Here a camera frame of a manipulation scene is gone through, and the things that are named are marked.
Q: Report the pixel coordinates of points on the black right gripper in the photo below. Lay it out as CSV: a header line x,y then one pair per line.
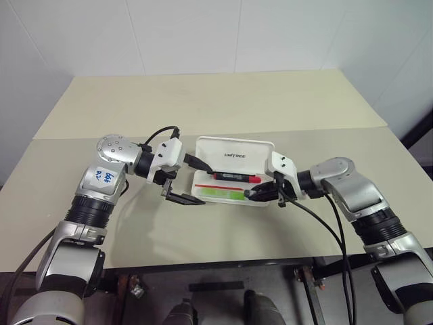
x,y
283,191

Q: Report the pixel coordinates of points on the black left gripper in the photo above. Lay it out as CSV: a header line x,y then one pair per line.
x,y
165,176

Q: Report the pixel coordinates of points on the green highlighter pen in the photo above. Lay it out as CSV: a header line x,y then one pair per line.
x,y
216,193

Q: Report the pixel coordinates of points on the black marker red cap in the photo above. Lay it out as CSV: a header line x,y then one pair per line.
x,y
236,177

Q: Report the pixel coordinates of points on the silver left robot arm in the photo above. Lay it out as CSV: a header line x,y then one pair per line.
x,y
115,152

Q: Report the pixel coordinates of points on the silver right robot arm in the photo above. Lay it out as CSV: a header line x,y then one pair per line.
x,y
341,172

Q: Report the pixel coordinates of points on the thin red stick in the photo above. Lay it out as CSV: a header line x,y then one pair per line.
x,y
216,186

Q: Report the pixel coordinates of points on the white plastic pencil case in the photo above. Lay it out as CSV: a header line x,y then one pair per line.
x,y
236,145

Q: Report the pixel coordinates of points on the white label blue writing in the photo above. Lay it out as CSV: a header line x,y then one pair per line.
x,y
103,177

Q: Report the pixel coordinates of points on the black flat bar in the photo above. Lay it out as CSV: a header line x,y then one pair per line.
x,y
216,286

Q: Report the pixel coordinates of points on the silver caster wheel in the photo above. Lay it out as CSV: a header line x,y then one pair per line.
x,y
137,291

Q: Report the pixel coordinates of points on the dark grey rounded shape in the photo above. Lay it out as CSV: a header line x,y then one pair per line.
x,y
179,315

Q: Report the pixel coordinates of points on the black stand leg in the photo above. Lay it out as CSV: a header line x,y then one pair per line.
x,y
421,128

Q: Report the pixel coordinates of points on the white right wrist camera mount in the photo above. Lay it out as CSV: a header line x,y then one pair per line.
x,y
284,164

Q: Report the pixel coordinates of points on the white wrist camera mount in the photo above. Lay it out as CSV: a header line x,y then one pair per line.
x,y
169,152
284,164

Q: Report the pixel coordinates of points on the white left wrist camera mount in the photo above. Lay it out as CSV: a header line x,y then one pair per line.
x,y
169,152

